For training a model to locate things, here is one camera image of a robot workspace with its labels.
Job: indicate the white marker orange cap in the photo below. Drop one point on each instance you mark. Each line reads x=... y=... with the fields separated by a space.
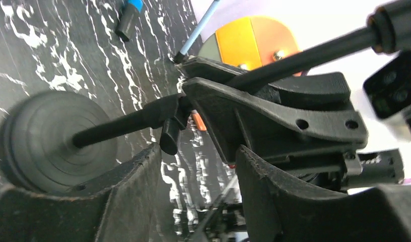
x=198 y=121

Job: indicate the black round-base mic stand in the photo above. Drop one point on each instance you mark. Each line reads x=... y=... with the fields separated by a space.
x=56 y=140

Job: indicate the white drum orange head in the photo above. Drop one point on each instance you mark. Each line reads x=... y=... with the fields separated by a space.
x=250 y=42

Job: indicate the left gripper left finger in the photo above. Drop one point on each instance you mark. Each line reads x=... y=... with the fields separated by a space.
x=116 y=206

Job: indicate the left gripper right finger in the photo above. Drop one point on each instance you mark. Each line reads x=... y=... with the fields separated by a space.
x=280 y=207

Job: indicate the black marker blue cap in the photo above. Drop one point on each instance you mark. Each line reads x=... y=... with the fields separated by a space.
x=130 y=14

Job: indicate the grey tripod music stand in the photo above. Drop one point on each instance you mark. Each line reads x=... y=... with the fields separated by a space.
x=182 y=53

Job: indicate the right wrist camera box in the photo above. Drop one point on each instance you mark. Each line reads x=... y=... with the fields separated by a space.
x=389 y=93

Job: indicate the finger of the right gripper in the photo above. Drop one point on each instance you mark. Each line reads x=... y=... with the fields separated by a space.
x=234 y=118
x=317 y=89

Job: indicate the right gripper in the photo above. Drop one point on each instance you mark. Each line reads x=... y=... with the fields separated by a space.
x=341 y=172

